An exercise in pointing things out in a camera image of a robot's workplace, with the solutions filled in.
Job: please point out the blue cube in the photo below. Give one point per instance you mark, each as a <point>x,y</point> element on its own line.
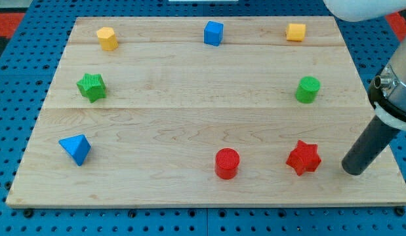
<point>213,33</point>

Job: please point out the green cylinder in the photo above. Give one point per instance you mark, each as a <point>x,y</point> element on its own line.
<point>307,89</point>

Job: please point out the red cylinder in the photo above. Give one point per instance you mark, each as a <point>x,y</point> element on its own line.
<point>226,163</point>

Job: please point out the blue pyramid block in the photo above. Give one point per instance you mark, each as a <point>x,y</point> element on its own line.
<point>77,147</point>

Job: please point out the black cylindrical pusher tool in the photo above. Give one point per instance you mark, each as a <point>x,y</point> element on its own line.
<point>372,141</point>

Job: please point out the yellow hexagonal block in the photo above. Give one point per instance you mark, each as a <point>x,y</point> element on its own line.
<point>107,38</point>

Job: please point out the wooden board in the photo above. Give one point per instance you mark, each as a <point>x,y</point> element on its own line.
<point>172,102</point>

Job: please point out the red star block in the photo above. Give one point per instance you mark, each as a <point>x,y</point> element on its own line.
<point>304,158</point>

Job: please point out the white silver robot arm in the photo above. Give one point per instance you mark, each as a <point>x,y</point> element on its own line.
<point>392,80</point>

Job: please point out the yellow cube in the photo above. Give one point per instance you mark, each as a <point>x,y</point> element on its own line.
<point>295,32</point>

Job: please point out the green star block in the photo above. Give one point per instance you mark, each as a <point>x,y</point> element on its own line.
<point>92,87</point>

